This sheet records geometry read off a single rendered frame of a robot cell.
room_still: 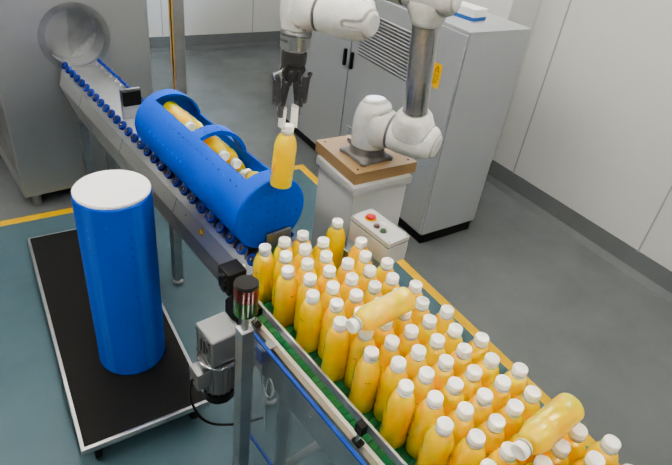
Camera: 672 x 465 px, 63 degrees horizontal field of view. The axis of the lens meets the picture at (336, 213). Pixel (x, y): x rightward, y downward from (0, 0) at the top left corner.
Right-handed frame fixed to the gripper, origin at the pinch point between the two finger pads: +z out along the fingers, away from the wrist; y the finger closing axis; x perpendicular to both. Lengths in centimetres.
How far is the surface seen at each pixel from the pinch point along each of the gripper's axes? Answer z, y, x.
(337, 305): 40, 9, 43
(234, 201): 32.1, 11.3, -10.4
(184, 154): 30, 12, -48
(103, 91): 45, 0, -175
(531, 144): 80, -293, -75
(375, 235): 38, -26, 21
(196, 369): 80, 34, 9
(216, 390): 90, 28, 12
